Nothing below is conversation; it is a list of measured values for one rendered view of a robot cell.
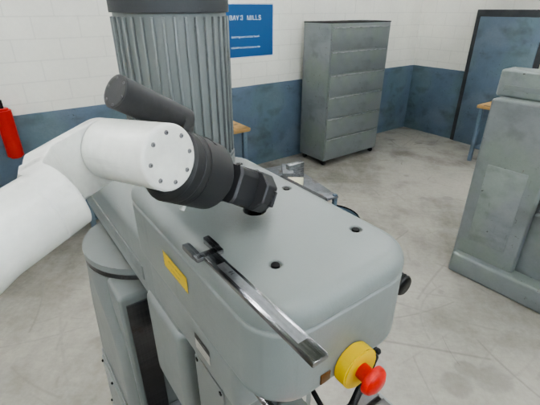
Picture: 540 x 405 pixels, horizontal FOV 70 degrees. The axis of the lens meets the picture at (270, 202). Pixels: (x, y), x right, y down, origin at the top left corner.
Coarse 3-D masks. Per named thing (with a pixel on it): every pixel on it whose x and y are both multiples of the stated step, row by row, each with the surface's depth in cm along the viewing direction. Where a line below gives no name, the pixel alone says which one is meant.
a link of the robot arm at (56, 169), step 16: (80, 128) 39; (48, 144) 37; (64, 144) 38; (80, 144) 39; (32, 160) 34; (48, 160) 35; (64, 160) 38; (80, 160) 39; (32, 176) 32; (48, 176) 32; (64, 176) 32; (80, 176) 39; (96, 176) 41; (48, 192) 31; (64, 192) 32; (80, 192) 40; (64, 208) 32; (80, 208) 33; (80, 224) 34
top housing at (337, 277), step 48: (144, 192) 67; (288, 192) 66; (144, 240) 71; (192, 240) 53; (240, 240) 53; (288, 240) 53; (336, 240) 53; (384, 240) 53; (192, 288) 55; (288, 288) 44; (336, 288) 44; (384, 288) 49; (240, 336) 45; (336, 336) 46; (384, 336) 55; (288, 384) 45
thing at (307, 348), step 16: (208, 240) 51; (192, 256) 48; (208, 256) 48; (224, 272) 45; (240, 288) 42; (256, 288) 42; (256, 304) 40; (272, 304) 40; (272, 320) 38; (288, 320) 38; (288, 336) 36; (304, 336) 36; (304, 352) 35; (320, 352) 35
